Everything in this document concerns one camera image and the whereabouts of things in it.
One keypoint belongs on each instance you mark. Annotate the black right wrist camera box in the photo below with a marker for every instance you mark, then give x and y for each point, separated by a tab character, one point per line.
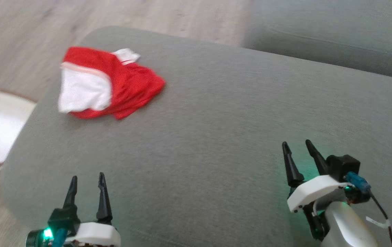
343	164

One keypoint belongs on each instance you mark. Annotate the red jersey with white sleeves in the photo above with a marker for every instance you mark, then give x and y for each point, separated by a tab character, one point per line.
130	82

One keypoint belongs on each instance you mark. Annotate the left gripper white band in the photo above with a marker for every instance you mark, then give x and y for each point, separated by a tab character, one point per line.
96	235

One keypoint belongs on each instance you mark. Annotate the small grey sofa cushion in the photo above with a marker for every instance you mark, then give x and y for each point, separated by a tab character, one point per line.
336	34

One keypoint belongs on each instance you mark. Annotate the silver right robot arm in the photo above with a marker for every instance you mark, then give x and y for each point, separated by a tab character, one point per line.
346	226

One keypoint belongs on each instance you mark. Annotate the large grey sofa seat cushion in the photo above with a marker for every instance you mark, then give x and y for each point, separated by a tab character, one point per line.
199	137

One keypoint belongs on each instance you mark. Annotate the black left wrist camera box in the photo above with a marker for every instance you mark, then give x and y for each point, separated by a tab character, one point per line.
62	218

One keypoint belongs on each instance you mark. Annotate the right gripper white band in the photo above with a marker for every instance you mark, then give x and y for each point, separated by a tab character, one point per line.
312	192

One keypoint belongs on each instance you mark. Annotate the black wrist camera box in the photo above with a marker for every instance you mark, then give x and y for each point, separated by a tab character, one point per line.
62	218
343	164

